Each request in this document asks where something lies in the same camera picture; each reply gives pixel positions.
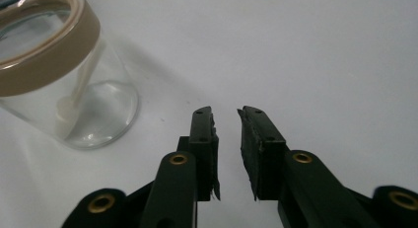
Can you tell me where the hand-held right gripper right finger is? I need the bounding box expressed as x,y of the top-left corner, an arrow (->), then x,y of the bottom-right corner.
237,105 -> 383,228

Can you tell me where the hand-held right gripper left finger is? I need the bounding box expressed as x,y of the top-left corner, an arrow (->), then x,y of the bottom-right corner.
139,106 -> 221,228

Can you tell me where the white straw in jar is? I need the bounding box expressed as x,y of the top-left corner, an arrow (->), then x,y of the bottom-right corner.
54,39 -> 106,139

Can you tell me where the clear glass jar tan rim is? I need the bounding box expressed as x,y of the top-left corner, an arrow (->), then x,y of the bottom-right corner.
0,0 -> 139,151

